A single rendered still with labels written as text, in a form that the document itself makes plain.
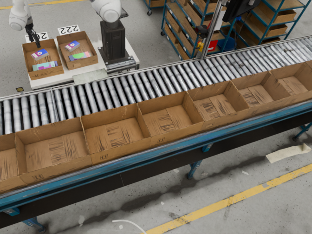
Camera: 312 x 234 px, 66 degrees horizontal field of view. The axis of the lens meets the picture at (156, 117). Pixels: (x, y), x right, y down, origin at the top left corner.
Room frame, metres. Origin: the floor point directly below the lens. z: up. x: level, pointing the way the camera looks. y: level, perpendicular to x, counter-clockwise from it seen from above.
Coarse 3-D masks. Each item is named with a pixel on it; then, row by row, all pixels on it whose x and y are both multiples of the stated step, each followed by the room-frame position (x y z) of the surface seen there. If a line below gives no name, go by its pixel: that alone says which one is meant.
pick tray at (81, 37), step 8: (80, 32) 1.92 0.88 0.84; (64, 40) 1.83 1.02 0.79; (72, 40) 1.87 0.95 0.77; (80, 40) 1.90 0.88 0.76; (88, 40) 1.86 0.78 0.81; (64, 48) 1.75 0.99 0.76; (80, 48) 1.79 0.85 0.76; (88, 48) 1.81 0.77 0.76; (64, 56) 1.55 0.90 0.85; (96, 56) 1.63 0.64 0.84; (72, 64) 1.51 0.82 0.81; (80, 64) 1.55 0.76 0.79; (88, 64) 1.59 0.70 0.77
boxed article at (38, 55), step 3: (39, 51) 1.62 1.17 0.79; (42, 51) 1.63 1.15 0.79; (45, 51) 1.63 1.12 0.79; (33, 54) 1.57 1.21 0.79; (36, 54) 1.57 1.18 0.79; (39, 54) 1.58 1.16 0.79; (42, 54) 1.58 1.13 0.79; (45, 54) 1.60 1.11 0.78; (48, 54) 1.62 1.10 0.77; (33, 57) 1.53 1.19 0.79; (36, 57) 1.54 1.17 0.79; (39, 57) 1.55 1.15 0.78; (42, 57) 1.57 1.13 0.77; (36, 60) 1.52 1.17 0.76
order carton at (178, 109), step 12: (168, 96) 1.14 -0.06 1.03; (180, 96) 1.19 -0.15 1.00; (144, 108) 1.05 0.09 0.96; (156, 108) 1.10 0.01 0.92; (168, 108) 1.14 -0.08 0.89; (180, 108) 1.16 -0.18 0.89; (192, 108) 1.10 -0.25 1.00; (144, 120) 0.88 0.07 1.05; (156, 120) 1.01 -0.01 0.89; (168, 120) 1.03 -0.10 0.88; (180, 120) 1.05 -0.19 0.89; (192, 120) 1.05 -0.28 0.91; (156, 132) 0.91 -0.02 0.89; (168, 132) 0.83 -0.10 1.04; (180, 132) 0.87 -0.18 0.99; (192, 132) 0.93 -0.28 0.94; (156, 144) 0.79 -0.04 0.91
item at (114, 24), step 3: (123, 9) 1.86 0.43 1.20; (126, 12) 1.83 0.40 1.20; (99, 15) 1.74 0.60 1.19; (120, 15) 1.77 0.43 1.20; (123, 15) 1.78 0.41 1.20; (126, 15) 1.79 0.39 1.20; (120, 18) 1.75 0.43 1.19; (105, 21) 1.66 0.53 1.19; (117, 21) 1.80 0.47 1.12; (108, 24) 1.77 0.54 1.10; (111, 24) 1.76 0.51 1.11; (114, 24) 1.77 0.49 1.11; (117, 24) 1.80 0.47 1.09; (111, 27) 1.76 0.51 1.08; (114, 27) 1.77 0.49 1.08
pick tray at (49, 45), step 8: (48, 40) 1.73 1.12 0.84; (24, 48) 1.61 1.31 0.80; (32, 48) 1.65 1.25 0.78; (40, 48) 1.68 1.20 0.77; (48, 48) 1.71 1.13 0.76; (56, 48) 1.72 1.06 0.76; (24, 56) 1.46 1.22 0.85; (48, 56) 1.60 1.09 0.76; (56, 56) 1.62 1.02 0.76; (32, 64) 1.47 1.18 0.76; (32, 72) 1.31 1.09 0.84; (40, 72) 1.34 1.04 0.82; (48, 72) 1.37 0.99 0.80; (56, 72) 1.40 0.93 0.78; (64, 72) 1.44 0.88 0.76
